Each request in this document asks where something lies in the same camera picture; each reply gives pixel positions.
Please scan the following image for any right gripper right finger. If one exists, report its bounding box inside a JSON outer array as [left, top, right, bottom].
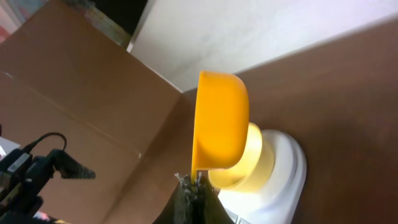
[[194, 176, 233, 224]]

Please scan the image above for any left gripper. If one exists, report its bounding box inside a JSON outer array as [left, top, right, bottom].
[[1, 149, 96, 224]]

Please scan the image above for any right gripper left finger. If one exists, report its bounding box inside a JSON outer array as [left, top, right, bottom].
[[153, 173, 194, 224]]

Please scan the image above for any yellow measuring scoop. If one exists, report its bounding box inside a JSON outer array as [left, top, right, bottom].
[[191, 71, 249, 181]]

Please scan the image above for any pale yellow bowl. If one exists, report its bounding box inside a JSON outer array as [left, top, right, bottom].
[[208, 123, 275, 192]]

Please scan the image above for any white digital kitchen scale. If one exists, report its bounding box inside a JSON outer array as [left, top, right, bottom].
[[218, 129, 307, 224]]

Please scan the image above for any brown cardboard side panel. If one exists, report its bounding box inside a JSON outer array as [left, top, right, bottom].
[[1, 1, 181, 223]]

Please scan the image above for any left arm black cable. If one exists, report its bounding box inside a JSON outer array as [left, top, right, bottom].
[[23, 132, 68, 154]]

